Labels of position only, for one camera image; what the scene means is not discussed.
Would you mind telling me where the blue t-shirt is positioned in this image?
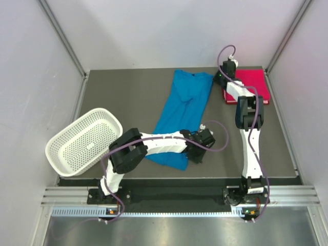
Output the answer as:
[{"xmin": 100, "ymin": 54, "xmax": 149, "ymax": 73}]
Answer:
[{"xmin": 145, "ymin": 69, "xmax": 215, "ymax": 172}]

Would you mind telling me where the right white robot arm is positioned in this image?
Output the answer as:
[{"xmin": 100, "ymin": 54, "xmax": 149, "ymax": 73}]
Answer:
[{"xmin": 213, "ymin": 58, "xmax": 265, "ymax": 203}]

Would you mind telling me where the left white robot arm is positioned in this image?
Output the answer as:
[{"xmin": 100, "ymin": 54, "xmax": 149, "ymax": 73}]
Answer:
[{"xmin": 98, "ymin": 128, "xmax": 215, "ymax": 203}]

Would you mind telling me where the folded pink t-shirt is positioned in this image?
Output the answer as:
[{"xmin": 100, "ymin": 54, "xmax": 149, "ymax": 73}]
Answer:
[{"xmin": 225, "ymin": 68, "xmax": 269, "ymax": 100}]

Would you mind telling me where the folded red t-shirt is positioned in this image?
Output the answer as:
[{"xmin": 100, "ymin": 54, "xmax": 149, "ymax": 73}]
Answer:
[{"xmin": 221, "ymin": 88, "xmax": 271, "ymax": 105}]

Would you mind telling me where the white perforated plastic basket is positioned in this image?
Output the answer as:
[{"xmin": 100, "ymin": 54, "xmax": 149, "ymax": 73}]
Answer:
[{"xmin": 45, "ymin": 108, "xmax": 123, "ymax": 177}]

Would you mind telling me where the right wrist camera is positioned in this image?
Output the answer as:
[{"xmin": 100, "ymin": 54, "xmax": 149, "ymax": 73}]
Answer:
[{"xmin": 228, "ymin": 54, "xmax": 239, "ymax": 67}]

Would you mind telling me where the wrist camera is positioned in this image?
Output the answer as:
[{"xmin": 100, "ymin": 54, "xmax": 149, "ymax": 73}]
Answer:
[
  {"xmin": 199, "ymin": 124, "xmax": 214, "ymax": 135},
  {"xmin": 228, "ymin": 54, "xmax": 239, "ymax": 67}
]

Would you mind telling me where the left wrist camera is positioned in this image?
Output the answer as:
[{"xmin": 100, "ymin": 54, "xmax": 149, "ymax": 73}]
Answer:
[{"xmin": 199, "ymin": 124, "xmax": 214, "ymax": 135}]

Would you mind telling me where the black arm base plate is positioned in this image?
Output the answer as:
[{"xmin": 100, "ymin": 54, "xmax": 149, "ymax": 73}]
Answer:
[{"xmin": 87, "ymin": 180, "xmax": 256, "ymax": 212}]

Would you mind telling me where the right aluminium frame post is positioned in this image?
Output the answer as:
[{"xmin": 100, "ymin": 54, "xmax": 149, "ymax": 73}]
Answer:
[{"xmin": 264, "ymin": 0, "xmax": 315, "ymax": 74}]

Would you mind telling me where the aluminium frame post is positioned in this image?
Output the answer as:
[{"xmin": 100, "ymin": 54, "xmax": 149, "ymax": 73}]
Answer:
[
  {"xmin": 264, "ymin": 0, "xmax": 315, "ymax": 74},
  {"xmin": 37, "ymin": 0, "xmax": 87, "ymax": 77}
]

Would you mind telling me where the aluminium front rail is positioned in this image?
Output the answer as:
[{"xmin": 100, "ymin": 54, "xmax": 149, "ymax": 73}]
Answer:
[{"xmin": 41, "ymin": 186, "xmax": 320, "ymax": 207}]

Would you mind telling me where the white slotted cable duct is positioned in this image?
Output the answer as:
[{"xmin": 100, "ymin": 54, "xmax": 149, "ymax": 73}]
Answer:
[{"xmin": 51, "ymin": 207, "xmax": 255, "ymax": 218}]

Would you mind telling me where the left aluminium frame post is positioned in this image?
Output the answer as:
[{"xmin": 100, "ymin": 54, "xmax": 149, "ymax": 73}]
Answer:
[{"xmin": 37, "ymin": 0, "xmax": 87, "ymax": 77}]

